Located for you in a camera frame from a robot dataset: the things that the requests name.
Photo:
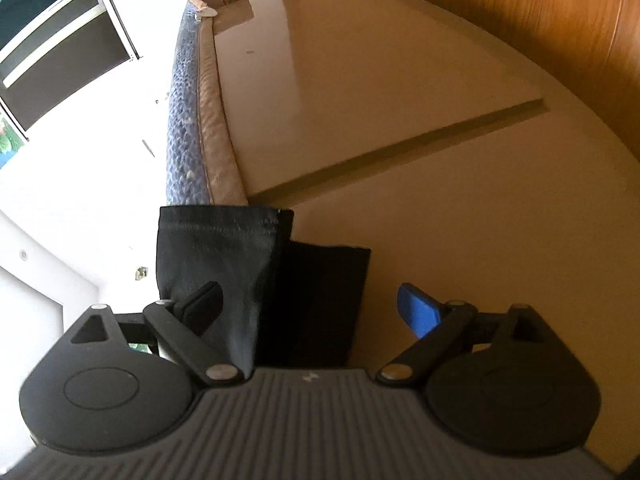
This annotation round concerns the black pants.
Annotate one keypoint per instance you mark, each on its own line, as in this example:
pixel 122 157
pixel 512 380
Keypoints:
pixel 235 260

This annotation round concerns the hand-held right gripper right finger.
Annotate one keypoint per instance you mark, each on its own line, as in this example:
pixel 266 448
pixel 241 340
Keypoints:
pixel 417 312

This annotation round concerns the wooden wall panel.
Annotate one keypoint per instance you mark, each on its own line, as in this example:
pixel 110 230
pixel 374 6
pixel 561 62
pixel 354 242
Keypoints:
pixel 525 5

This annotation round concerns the grey framed window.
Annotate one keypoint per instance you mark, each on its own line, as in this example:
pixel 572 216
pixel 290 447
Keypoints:
pixel 55 35

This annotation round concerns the tan mattress edge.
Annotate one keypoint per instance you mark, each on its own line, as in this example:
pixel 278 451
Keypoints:
pixel 216 125

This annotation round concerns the white wall socket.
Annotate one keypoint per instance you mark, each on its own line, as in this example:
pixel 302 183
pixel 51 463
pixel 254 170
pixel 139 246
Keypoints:
pixel 142 272

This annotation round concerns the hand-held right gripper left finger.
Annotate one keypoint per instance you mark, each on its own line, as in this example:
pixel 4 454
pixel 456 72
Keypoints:
pixel 202 306

